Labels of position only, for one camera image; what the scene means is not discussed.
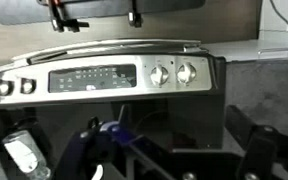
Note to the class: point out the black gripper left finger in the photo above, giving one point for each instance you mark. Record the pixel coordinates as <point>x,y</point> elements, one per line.
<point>80,153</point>

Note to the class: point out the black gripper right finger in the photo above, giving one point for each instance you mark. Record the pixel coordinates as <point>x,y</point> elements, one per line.
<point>267,153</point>

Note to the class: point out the clear bottle white label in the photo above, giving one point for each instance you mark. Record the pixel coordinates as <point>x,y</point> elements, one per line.
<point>24,155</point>

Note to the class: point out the black glass stove steel panel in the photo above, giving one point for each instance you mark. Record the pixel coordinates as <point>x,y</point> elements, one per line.
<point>94,96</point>

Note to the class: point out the silver stove knob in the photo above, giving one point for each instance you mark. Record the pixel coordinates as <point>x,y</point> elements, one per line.
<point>159,75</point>
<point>4,87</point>
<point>27,86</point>
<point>186,73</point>

